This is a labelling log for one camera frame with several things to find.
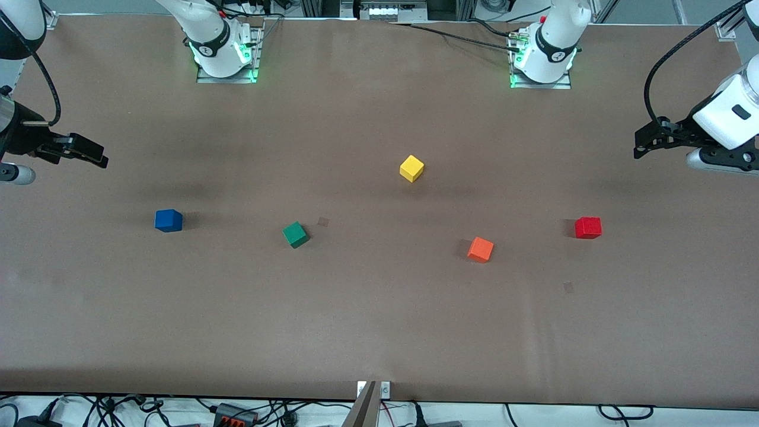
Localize red wooden block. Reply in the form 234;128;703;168
574;216;603;240

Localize blue wooden block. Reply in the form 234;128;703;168
155;209;183;233

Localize orange wooden block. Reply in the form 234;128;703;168
467;237;495;264

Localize green wooden block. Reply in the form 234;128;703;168
282;221;310;249

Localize yellow wooden block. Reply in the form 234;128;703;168
399;155;425;183

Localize silver control box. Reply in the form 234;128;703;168
354;0;429;23

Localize black orange power strip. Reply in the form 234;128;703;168
213;402;259;427

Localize large table cover sheet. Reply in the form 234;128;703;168
0;13;759;410

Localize grey metal bar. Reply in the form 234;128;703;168
343;381;378;427

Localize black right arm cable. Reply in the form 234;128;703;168
0;12;62;127

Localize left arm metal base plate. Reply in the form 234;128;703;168
509;36;573;90

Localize short thin black cable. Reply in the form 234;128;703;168
465;18;522;39

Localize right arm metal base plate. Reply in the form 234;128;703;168
197;27;263;84

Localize long thin black cable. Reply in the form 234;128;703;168
388;23;522;53

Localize tangled black cable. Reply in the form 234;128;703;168
0;393;205;427

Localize looped black cable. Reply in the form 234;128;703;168
598;404;655;421

